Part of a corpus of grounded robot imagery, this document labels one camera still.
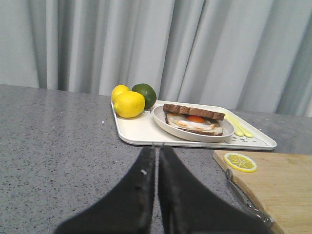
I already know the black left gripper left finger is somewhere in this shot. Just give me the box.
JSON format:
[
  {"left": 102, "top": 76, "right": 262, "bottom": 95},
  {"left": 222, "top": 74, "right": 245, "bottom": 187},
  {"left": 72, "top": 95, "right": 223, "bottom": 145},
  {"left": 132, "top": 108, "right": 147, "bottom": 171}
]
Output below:
[{"left": 55, "top": 147, "right": 156, "bottom": 234}]

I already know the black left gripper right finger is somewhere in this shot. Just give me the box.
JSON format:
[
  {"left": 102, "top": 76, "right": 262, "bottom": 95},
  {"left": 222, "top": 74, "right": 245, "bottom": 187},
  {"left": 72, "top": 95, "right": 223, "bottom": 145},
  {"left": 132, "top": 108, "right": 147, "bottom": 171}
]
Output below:
[{"left": 158, "top": 146, "right": 271, "bottom": 234}]

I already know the white round plate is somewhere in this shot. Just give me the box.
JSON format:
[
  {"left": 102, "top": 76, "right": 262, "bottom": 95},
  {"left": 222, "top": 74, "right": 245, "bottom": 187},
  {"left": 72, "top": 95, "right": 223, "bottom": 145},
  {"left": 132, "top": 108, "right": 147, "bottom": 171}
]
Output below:
[{"left": 152, "top": 106, "right": 234, "bottom": 143}]

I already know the white bread slice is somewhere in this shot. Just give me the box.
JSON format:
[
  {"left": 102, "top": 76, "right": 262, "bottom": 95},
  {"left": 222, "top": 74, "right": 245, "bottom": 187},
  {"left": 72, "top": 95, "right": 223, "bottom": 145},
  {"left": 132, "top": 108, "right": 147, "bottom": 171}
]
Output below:
[{"left": 163, "top": 104, "right": 225, "bottom": 120}]

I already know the bottom bread slice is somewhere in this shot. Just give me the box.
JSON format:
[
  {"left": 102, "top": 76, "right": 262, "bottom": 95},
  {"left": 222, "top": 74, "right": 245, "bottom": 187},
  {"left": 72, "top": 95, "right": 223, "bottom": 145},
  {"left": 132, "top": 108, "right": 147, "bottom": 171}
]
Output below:
[{"left": 165, "top": 113, "right": 223, "bottom": 136}]

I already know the white bear tray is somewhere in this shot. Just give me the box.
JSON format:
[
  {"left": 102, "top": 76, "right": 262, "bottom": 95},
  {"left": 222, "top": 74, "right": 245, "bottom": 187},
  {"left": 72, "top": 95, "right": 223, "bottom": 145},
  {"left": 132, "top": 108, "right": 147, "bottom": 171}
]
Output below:
[{"left": 113, "top": 100, "right": 277, "bottom": 151}]

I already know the lemon slice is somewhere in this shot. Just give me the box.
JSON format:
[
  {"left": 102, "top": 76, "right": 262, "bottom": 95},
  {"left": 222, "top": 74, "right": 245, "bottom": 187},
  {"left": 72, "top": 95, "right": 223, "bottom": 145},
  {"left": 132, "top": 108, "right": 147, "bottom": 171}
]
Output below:
[{"left": 223, "top": 152, "right": 257, "bottom": 173}]

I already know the fried egg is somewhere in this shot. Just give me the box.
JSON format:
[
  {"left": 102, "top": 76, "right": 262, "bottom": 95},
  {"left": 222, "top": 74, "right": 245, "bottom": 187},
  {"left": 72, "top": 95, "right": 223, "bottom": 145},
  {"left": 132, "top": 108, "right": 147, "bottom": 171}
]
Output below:
[{"left": 167, "top": 113, "right": 215, "bottom": 131}]

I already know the yellow plastic fork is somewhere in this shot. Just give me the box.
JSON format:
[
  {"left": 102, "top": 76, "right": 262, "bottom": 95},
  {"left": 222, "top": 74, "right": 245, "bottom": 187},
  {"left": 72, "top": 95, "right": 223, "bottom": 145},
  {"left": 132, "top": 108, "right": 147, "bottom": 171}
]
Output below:
[{"left": 225, "top": 115, "right": 244, "bottom": 137}]

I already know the wooden cutting board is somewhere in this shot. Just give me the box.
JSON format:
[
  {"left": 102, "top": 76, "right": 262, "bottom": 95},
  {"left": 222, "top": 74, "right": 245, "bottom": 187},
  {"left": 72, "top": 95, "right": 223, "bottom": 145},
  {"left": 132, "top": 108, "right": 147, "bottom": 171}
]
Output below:
[{"left": 213, "top": 150, "right": 312, "bottom": 234}]

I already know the yellow lemon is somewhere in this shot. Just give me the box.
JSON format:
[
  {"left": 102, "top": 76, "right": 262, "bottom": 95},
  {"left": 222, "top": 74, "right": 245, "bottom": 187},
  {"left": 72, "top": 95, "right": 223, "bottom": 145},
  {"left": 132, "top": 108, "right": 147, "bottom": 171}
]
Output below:
[
  {"left": 111, "top": 84, "right": 130, "bottom": 103},
  {"left": 114, "top": 91, "right": 145, "bottom": 118}
]

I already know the green lime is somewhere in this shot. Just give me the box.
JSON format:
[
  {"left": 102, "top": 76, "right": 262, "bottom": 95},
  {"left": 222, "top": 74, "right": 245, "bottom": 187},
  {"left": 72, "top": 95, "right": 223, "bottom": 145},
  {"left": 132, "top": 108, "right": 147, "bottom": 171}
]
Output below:
[{"left": 132, "top": 83, "right": 157, "bottom": 109}]

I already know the grey curtain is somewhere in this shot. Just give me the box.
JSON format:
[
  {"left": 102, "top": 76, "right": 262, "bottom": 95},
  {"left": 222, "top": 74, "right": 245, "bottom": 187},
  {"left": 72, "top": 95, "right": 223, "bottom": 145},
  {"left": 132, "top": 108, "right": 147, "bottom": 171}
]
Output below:
[{"left": 0, "top": 0, "right": 312, "bottom": 116}]

